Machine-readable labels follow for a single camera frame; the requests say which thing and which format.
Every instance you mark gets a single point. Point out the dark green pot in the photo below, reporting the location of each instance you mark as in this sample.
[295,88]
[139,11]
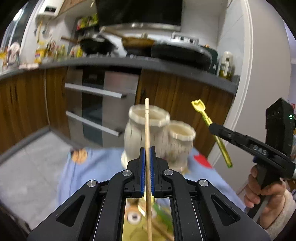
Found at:
[211,54]

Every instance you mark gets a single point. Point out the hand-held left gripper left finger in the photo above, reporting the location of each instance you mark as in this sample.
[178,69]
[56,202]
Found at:
[142,171]

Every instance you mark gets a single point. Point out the golden frying pan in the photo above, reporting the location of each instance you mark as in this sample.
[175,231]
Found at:
[137,41]

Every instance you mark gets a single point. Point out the grey kitchen countertop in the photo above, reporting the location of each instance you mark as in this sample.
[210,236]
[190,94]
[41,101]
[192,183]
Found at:
[115,62]

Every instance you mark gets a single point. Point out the person's right forearm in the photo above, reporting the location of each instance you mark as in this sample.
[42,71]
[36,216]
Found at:
[281,215]

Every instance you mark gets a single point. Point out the wooden cabinet door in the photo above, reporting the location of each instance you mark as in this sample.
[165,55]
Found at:
[25,104]
[185,104]

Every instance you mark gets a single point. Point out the black griddle pan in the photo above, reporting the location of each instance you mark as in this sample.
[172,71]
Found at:
[180,54]

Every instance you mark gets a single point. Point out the blue cartoon printed cloth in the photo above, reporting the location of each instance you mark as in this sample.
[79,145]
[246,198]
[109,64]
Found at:
[97,166]

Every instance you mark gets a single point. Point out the white water heater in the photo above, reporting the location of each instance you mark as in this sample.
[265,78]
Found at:
[50,8]

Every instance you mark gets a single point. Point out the white wall socket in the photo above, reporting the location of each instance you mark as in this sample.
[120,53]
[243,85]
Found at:
[185,38]

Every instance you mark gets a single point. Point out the built-in steel oven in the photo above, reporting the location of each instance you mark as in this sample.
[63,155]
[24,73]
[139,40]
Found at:
[97,102]

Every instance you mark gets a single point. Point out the cream floral ceramic utensil holder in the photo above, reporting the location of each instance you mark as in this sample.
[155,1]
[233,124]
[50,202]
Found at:
[136,136]

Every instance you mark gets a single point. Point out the wooden chopstick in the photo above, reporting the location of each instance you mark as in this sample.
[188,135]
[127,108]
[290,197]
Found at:
[147,127]

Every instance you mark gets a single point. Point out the cooking oil bottle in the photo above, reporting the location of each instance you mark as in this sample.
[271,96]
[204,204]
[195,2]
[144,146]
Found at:
[226,66]

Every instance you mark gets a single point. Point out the shelf of food packets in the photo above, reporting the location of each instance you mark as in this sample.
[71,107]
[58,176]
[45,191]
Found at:
[87,22]

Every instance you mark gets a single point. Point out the yellow plastic fruit fork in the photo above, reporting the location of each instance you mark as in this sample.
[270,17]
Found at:
[199,107]

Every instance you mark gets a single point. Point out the person's right hand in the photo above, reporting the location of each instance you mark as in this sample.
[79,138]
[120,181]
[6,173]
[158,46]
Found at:
[252,187]

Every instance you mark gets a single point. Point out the black range hood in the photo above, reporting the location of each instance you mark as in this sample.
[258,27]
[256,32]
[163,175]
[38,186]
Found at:
[138,11]

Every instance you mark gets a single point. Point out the black wok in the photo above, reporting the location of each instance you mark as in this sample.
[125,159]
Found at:
[97,45]

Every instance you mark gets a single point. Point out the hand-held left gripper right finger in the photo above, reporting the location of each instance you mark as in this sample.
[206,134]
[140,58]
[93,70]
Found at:
[152,171]

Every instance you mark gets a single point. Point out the row of condiment bottles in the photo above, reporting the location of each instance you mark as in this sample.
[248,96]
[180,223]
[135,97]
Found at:
[53,52]

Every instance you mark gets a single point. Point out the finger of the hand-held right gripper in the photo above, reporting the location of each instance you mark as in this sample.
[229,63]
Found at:
[256,147]

